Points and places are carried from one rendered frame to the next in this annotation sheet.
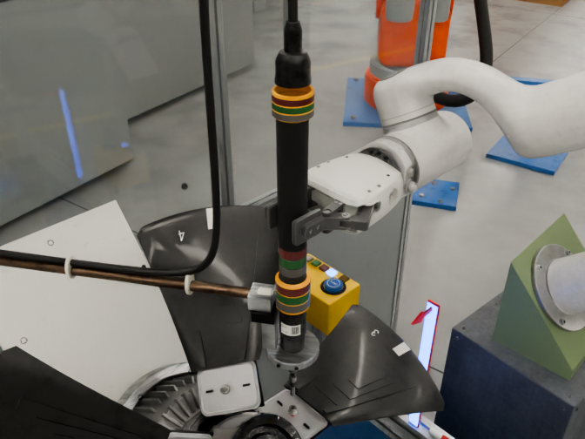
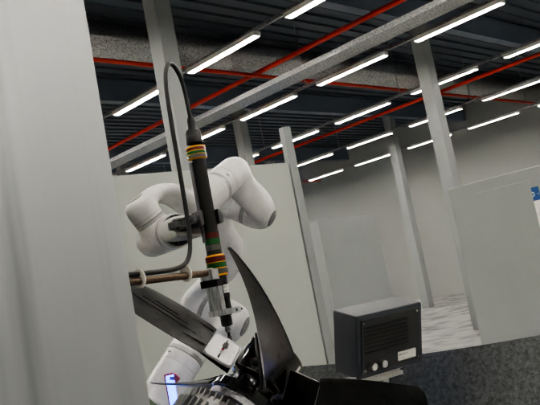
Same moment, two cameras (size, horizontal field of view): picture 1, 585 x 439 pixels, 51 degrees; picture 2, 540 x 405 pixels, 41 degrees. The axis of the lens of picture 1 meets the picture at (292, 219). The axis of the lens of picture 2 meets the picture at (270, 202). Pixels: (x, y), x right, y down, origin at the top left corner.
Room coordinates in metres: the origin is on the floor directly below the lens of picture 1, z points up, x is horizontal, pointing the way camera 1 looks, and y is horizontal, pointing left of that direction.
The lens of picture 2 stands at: (0.17, 1.48, 1.35)
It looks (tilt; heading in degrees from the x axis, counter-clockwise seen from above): 7 degrees up; 281
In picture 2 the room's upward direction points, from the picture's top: 11 degrees counter-clockwise
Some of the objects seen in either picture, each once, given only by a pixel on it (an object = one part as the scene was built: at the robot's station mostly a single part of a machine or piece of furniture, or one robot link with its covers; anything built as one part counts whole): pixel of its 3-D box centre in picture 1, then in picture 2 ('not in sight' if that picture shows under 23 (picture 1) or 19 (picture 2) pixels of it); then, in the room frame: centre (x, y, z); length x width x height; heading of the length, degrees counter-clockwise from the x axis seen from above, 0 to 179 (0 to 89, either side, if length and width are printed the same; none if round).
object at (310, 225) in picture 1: (322, 226); (218, 217); (0.57, -0.03, 1.52); 0.07 x 0.03 x 0.03; 134
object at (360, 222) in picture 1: (357, 208); not in sight; (0.61, -0.08, 1.52); 0.08 x 0.06 x 0.01; 13
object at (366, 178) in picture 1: (354, 186); (186, 227); (0.66, -0.08, 1.52); 0.11 x 0.10 x 0.07; 134
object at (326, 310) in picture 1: (318, 294); not in sight; (1.04, -0.06, 1.02); 0.16 x 0.10 x 0.11; 44
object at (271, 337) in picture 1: (285, 323); (218, 292); (0.58, 0.01, 1.37); 0.09 x 0.07 x 0.10; 79
